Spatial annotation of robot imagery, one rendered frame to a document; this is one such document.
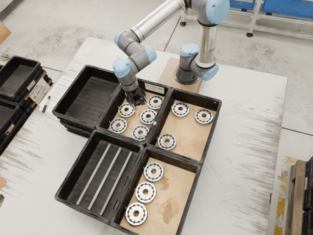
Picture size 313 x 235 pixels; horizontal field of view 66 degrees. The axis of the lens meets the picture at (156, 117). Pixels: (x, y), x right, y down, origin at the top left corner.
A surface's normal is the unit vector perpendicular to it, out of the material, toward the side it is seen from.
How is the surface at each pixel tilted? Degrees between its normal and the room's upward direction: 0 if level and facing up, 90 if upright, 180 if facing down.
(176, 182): 0
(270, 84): 0
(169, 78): 4
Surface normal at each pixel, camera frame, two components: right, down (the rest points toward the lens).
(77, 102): -0.08, -0.52
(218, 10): 0.59, 0.58
